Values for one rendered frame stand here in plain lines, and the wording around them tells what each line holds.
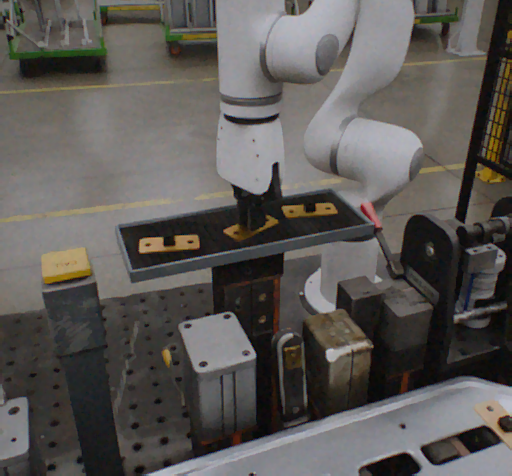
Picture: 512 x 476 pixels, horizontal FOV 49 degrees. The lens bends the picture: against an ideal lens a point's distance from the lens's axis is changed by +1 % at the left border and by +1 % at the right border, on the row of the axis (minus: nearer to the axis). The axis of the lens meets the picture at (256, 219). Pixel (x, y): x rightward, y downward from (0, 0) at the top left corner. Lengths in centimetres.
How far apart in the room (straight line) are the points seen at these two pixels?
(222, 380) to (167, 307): 77
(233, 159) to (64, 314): 31
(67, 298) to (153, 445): 44
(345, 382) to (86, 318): 36
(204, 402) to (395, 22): 70
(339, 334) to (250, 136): 29
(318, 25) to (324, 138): 43
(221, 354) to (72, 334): 24
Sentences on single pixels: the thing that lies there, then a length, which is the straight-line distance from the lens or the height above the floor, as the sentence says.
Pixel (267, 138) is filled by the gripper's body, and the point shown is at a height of 132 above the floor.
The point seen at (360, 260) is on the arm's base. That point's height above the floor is 94.
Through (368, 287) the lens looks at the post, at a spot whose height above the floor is 110.
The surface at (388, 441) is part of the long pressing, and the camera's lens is 77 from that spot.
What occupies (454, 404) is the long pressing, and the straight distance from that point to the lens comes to 83.
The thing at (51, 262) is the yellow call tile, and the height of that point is 116.
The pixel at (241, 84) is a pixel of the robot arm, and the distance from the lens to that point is 72.
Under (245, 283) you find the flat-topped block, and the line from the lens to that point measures 85.
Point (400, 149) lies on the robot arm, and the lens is 103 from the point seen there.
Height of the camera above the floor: 158
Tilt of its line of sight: 29 degrees down
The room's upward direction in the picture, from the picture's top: straight up
